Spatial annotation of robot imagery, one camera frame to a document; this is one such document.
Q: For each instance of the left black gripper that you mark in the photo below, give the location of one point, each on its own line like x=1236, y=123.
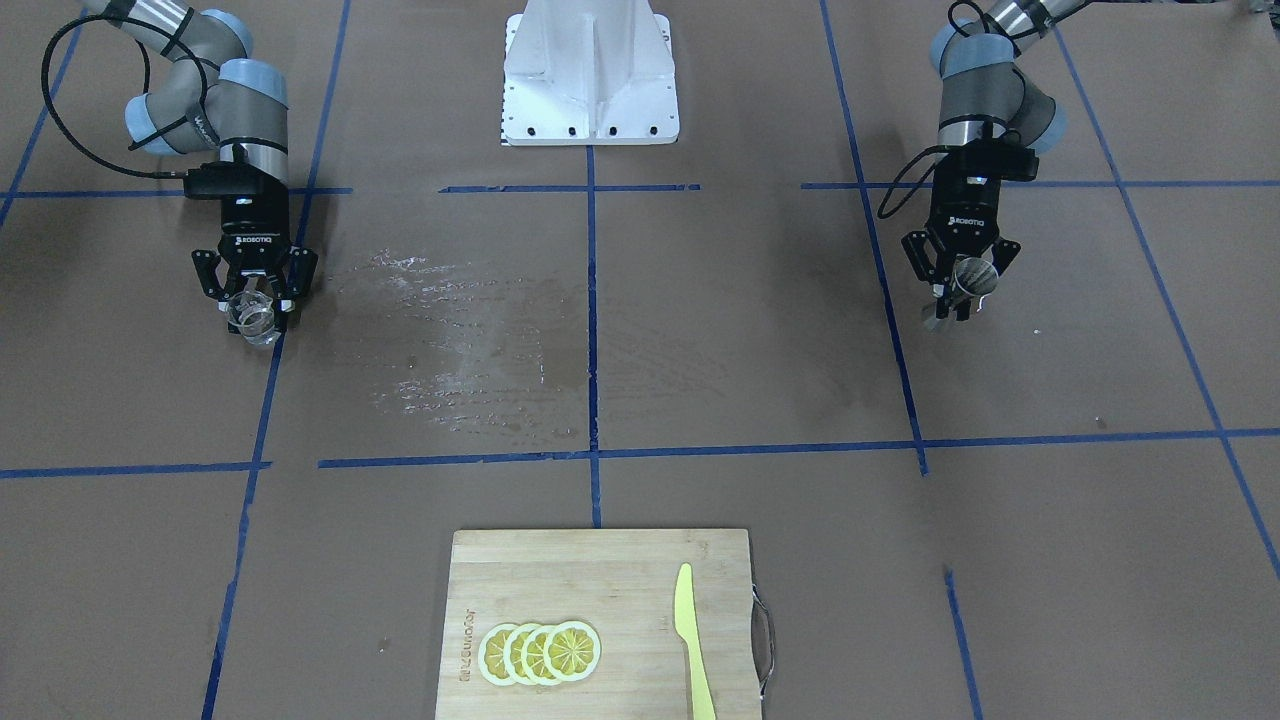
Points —
x=966, y=220

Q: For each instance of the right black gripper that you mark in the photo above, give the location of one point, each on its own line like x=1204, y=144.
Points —
x=254, y=237

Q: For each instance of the steel measuring jigger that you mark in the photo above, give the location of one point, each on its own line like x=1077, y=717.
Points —
x=957, y=296

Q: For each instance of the clear glass shaker cup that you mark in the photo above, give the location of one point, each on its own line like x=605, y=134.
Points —
x=252, y=315

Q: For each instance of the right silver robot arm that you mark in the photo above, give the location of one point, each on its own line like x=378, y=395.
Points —
x=217, y=98

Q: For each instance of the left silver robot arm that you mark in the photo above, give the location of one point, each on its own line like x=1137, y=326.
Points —
x=995, y=126

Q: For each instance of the yellow plastic knife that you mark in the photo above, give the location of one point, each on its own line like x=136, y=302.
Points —
x=686, y=626

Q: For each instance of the wooden cutting board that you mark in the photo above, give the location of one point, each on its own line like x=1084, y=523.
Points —
x=622, y=583

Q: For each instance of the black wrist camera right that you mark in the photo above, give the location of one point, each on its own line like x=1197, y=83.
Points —
x=225, y=180

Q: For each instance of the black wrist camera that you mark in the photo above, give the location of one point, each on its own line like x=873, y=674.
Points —
x=225, y=180
x=991, y=159

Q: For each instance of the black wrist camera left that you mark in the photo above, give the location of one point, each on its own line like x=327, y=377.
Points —
x=991, y=159

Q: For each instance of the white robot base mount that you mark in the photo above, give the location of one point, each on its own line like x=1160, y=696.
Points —
x=589, y=73

